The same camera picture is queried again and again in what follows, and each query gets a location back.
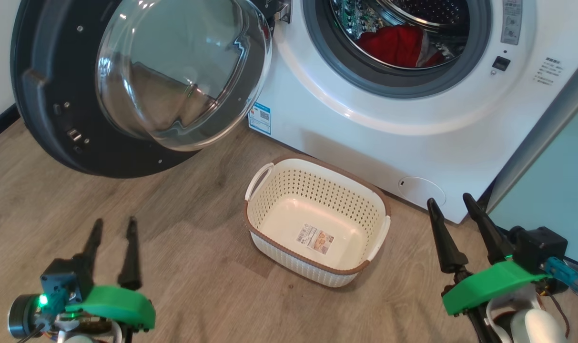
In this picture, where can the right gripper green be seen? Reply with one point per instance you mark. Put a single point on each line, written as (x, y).
(493, 283)

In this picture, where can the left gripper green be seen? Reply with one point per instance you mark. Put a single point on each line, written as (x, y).
(112, 305)

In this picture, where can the round washing machine door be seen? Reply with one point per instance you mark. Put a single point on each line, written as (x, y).
(55, 95)

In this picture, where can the red garment with white stripes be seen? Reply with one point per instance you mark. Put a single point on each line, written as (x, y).
(396, 45)

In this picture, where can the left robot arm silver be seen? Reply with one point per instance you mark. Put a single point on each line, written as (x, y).
(24, 317)

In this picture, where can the blue connector on right gripper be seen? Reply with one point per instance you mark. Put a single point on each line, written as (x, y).
(567, 276)

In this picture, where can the white front-load washing machine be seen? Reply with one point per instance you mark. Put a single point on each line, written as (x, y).
(374, 114)

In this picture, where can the grey instruction label sticker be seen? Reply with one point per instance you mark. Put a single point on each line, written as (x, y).
(512, 21)

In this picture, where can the round white filter cover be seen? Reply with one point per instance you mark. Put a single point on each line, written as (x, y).
(422, 191)

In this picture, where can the pale green cabinet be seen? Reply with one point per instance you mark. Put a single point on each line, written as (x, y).
(555, 190)

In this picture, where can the product sticker inside basket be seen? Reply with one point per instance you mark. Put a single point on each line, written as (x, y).
(315, 239)

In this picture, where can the white basket with brown rim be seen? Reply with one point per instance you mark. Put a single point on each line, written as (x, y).
(288, 190)

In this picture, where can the blue energy label sticker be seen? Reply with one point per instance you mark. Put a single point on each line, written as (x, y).
(259, 118)

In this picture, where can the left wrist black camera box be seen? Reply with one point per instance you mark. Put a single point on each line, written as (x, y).
(62, 281)

